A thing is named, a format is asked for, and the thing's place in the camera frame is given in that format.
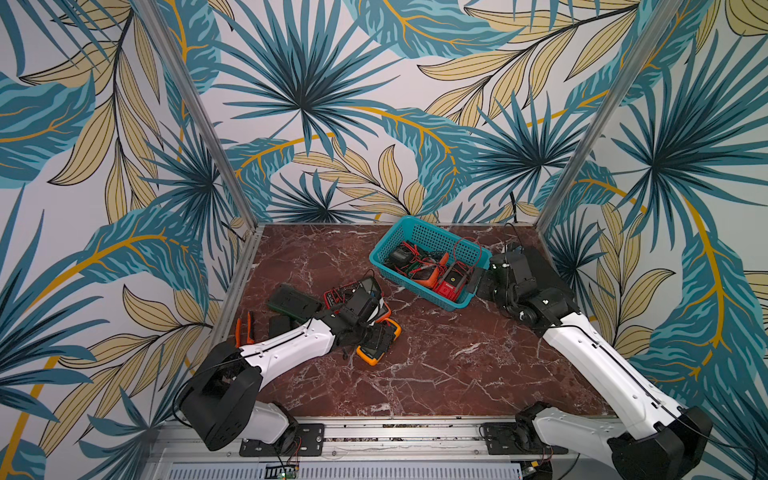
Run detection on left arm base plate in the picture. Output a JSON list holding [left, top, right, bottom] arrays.
[[239, 423, 325, 460]]

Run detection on orange red multimeter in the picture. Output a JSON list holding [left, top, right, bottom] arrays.
[[374, 300, 392, 323]]

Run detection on orange handled pliers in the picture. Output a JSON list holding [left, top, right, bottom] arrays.
[[235, 311, 255, 348]]

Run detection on aluminium front rail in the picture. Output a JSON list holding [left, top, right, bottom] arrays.
[[140, 416, 618, 479]]

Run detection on dark red multimeter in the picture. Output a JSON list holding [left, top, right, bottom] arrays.
[[323, 281, 361, 312]]

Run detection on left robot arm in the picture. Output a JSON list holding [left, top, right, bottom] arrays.
[[176, 276, 384, 455]]

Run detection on yellow orange multimeter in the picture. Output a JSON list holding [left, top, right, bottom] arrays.
[[356, 318, 402, 366]]

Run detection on green black multimeter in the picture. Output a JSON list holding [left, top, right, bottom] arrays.
[[384, 241, 431, 277]]

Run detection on orange grey multimeter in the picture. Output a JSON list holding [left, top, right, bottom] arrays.
[[407, 252, 450, 289]]

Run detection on teal plastic basket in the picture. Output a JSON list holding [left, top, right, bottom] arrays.
[[369, 216, 491, 311]]

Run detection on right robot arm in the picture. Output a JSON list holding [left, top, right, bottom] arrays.
[[478, 246, 713, 479]]

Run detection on green black device left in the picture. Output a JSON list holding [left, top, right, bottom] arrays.
[[267, 284, 324, 323]]

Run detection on black case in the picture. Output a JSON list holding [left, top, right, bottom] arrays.
[[522, 248, 576, 301]]

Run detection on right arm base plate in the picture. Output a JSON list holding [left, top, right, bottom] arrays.
[[479, 422, 569, 458]]

